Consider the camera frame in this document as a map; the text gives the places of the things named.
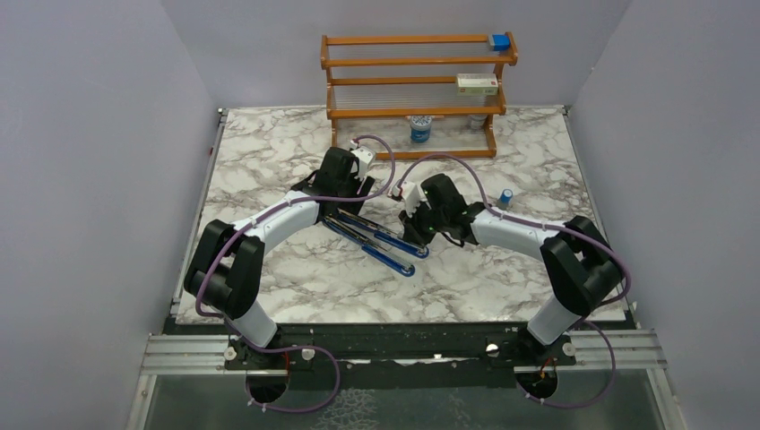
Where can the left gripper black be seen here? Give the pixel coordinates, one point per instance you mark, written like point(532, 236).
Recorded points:
point(360, 188)

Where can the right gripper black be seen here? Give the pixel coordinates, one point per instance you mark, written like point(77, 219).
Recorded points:
point(410, 230)

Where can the blue stapler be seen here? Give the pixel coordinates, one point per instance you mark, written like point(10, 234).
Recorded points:
point(376, 240)

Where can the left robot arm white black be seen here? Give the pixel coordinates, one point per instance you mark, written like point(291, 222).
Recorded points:
point(226, 267)

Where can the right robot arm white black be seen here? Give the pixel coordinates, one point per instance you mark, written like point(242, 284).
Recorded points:
point(579, 268)

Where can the small blue capped cylinder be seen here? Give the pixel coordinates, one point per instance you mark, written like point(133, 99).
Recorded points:
point(504, 199)

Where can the blue white cup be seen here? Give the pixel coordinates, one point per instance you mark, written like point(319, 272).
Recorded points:
point(420, 128)

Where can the orange wooden shelf rack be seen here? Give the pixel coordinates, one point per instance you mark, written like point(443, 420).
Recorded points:
point(375, 83)

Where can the white small jar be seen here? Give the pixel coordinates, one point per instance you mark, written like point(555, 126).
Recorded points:
point(476, 122)

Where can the white green carton box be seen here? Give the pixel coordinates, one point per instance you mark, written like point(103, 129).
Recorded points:
point(477, 84)

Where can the blue box on top shelf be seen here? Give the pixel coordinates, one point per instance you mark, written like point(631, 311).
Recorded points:
point(499, 42)

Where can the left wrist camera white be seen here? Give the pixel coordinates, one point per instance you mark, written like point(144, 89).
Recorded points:
point(364, 158)

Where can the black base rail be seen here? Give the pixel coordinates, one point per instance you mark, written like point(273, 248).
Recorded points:
point(402, 356)

